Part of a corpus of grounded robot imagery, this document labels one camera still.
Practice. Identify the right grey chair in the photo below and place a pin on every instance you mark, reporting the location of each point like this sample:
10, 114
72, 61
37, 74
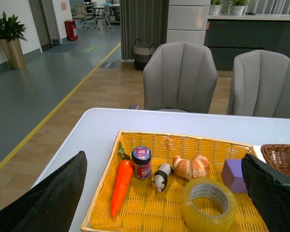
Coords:
260, 85

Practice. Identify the red bin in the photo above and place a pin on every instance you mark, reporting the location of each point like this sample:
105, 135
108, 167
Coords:
71, 30

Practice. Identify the panda figurine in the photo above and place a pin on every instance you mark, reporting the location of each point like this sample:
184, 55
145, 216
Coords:
160, 178

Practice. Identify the dark kitchen counter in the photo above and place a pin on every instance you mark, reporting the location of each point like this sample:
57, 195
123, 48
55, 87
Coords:
228, 36

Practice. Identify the toy croissant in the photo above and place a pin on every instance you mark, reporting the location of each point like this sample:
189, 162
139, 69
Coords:
191, 169

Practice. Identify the brown wicker basket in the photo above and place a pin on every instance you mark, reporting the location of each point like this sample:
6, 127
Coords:
277, 156

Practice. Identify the woven laundry basket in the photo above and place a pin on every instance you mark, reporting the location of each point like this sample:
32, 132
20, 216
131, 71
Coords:
142, 53

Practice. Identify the white refrigerator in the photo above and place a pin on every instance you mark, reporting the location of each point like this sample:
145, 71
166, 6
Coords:
187, 21

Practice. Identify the white potted plant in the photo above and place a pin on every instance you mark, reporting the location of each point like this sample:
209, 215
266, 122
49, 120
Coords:
237, 7
215, 7

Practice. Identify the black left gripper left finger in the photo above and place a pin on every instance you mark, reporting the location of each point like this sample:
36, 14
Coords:
50, 205

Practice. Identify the clear tape roll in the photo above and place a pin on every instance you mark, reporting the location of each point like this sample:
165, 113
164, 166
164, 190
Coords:
208, 206

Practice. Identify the white potted plant left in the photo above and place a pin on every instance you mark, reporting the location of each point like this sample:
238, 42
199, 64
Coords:
215, 7

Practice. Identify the yellow woven basket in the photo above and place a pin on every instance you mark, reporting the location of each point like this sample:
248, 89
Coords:
144, 209

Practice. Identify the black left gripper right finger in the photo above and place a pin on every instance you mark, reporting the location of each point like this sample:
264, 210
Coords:
269, 190

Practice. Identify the left grey chair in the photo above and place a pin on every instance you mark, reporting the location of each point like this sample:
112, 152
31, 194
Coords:
180, 76

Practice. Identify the grey chair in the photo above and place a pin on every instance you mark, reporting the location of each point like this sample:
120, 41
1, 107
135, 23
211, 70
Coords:
260, 85
180, 76

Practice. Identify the toy carrot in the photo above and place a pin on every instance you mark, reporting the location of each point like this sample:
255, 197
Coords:
123, 178

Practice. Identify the potted plant gold vase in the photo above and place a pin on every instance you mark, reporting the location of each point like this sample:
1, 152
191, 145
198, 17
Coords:
11, 32

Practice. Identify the small spice jar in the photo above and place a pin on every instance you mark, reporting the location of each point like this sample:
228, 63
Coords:
141, 157

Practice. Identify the white potted plant right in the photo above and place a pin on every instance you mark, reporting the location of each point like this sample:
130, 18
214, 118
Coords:
237, 7

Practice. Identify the purple foam cube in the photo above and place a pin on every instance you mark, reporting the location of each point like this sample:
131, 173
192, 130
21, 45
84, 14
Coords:
232, 176

